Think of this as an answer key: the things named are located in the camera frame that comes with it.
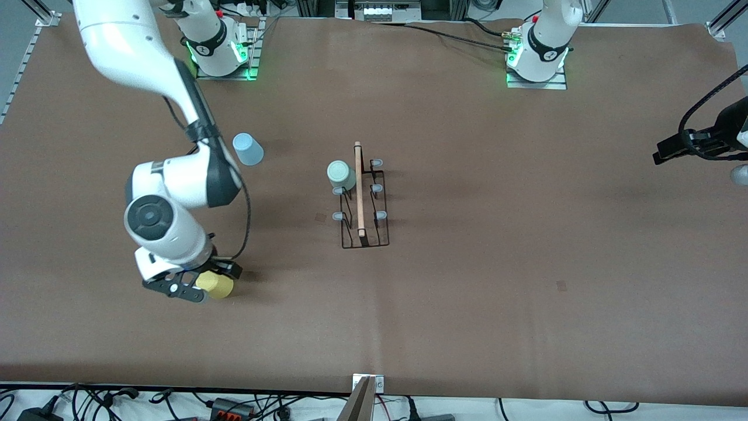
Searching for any yellow plastic cup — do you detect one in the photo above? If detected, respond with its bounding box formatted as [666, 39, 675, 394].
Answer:
[196, 272, 235, 301]

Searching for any pale green plastic cup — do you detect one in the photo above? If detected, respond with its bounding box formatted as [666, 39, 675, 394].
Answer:
[327, 160, 357, 194]

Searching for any black wire cup holder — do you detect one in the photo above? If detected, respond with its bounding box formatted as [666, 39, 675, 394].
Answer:
[332, 141, 390, 250]

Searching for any light blue plastic cup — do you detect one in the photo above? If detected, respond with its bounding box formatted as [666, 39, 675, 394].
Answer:
[232, 133, 265, 167]

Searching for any black orange connector box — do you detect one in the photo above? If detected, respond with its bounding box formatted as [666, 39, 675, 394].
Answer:
[209, 398, 256, 419]

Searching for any brown table cover sheet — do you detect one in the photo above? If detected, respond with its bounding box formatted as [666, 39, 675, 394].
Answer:
[0, 13, 748, 408]

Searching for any black power adapter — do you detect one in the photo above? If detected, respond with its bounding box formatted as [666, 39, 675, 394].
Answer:
[16, 405, 65, 421]

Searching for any white power strip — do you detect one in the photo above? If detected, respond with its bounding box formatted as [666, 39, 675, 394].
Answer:
[225, 0, 275, 17]

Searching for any metal terminal block unit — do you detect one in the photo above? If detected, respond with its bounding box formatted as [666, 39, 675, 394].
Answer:
[349, 0, 423, 22]

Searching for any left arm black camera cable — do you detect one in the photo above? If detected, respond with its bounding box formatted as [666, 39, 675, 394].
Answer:
[678, 63, 748, 161]

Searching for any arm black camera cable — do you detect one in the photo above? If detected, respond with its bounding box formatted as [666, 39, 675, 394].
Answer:
[162, 96, 252, 262]
[678, 63, 748, 161]

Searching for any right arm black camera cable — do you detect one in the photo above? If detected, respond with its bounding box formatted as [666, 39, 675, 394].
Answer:
[162, 96, 252, 262]

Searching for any aluminium frame profile with bracket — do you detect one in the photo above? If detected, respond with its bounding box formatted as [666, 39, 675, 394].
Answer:
[23, 0, 60, 27]
[706, 0, 748, 40]

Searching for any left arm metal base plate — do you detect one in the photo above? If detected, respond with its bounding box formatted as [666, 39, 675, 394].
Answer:
[506, 67, 569, 90]

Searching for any grey camera support beam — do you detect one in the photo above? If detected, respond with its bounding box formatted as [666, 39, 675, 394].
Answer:
[336, 377, 378, 421]

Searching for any small metal mounting bracket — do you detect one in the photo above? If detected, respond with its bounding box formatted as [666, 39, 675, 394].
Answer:
[352, 374, 385, 394]

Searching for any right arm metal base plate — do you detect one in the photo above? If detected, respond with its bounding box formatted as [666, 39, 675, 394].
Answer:
[196, 16, 262, 81]

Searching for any short black base cable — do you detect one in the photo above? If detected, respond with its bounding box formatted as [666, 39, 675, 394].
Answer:
[465, 18, 509, 37]

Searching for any long black base cable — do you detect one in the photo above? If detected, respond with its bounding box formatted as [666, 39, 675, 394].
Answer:
[374, 19, 515, 54]

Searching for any perforated aluminium edge rail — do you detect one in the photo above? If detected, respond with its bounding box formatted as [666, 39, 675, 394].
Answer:
[0, 26, 43, 125]

